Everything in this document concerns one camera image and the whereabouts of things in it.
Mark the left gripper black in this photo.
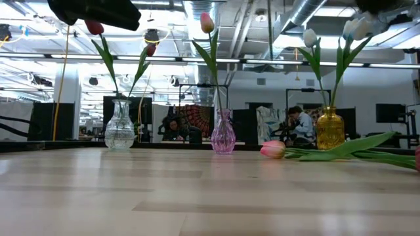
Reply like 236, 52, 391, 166
47, 0, 142, 32

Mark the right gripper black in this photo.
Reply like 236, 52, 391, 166
356, 0, 415, 14

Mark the pink artificial tulip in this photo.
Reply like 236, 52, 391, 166
260, 130, 398, 162
191, 11, 227, 114

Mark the clear glass vase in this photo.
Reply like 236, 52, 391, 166
104, 99, 136, 151

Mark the yellow glass vase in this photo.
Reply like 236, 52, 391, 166
315, 106, 346, 151

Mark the pink glass vase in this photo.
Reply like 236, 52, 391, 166
210, 109, 237, 155

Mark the black partition panel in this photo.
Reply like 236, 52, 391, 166
102, 96, 154, 143
232, 109, 259, 146
28, 102, 75, 142

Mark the long ceiling light bar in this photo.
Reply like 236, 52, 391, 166
0, 52, 420, 70

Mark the person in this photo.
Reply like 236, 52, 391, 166
285, 105, 316, 145
162, 115, 194, 142

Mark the orange mandala tapestry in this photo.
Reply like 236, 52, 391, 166
178, 104, 214, 138

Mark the white teal patterned cloth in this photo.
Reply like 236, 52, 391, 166
256, 106, 287, 145

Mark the long yellow cable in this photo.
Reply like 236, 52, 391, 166
52, 25, 71, 142

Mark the black rig frame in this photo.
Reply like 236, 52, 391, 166
285, 87, 332, 109
178, 83, 230, 111

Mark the black wall monitor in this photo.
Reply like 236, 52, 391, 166
375, 103, 408, 125

